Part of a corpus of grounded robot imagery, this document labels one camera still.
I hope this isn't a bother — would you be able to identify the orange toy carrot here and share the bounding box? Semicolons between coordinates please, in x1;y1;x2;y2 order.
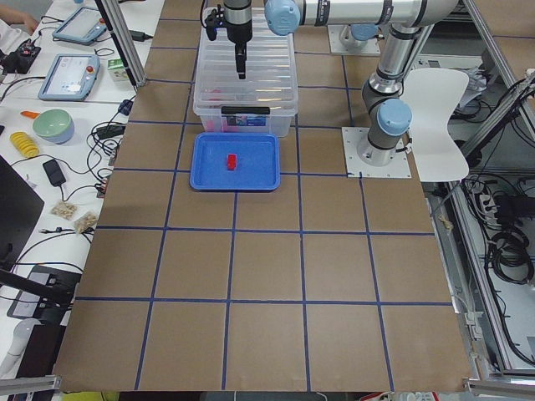
20;110;40;119

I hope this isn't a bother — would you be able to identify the yellow toy corn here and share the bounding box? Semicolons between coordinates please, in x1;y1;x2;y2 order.
9;131;40;159

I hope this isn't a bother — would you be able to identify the clear plastic storage box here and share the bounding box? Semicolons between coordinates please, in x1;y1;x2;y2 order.
193;104;298;137

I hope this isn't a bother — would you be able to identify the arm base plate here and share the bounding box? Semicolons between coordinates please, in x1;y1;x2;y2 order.
328;23;380;57
342;127;411;179

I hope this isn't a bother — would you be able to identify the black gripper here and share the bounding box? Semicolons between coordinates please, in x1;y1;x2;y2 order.
226;20;252;80

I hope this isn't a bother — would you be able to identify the black power adapter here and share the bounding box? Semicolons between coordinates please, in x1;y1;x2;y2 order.
43;160;66;187

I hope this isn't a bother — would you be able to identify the green bowl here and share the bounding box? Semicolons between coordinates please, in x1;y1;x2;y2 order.
33;109;74;145

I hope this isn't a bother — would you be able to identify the green white carton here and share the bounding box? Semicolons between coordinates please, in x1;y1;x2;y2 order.
106;58;130;82

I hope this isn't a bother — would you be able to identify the blue teach pendant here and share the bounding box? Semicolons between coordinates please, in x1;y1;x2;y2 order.
38;53;100;101
52;7;107;45

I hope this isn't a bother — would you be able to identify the white plastic chair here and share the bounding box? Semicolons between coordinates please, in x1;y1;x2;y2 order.
401;68;469;182

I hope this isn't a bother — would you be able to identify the aluminium frame post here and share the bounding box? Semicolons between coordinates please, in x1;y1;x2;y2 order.
95;0;147;89

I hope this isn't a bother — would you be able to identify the clear plastic box lid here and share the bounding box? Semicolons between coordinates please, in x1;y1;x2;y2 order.
193;8;298;115

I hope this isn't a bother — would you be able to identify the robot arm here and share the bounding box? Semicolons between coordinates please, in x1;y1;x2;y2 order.
264;1;456;166

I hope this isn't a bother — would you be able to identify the black box latch handle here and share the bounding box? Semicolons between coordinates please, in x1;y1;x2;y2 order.
221;105;271;115

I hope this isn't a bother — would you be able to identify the blue plastic tray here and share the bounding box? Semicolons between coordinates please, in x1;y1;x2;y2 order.
190;132;280;191

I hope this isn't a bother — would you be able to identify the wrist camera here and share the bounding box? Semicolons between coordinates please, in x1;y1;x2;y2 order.
204;8;225;41

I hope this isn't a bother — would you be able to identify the red block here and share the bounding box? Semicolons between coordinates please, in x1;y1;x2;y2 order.
227;154;237;171

